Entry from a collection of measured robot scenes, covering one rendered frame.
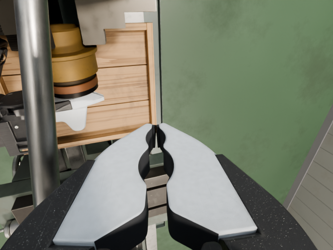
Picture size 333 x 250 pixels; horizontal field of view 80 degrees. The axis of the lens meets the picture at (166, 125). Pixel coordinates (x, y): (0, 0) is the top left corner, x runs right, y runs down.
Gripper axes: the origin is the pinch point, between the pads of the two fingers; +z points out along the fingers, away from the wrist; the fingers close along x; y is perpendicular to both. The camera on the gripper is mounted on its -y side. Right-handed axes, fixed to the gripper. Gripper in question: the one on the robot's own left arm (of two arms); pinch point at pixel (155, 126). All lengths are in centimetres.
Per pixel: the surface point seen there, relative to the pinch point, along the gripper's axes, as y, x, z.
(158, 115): 38, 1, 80
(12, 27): -5.4, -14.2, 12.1
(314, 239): 247, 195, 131
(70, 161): 33, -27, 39
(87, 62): -0.5, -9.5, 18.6
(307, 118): 96, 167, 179
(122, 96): 13.2, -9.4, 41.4
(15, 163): 38, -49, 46
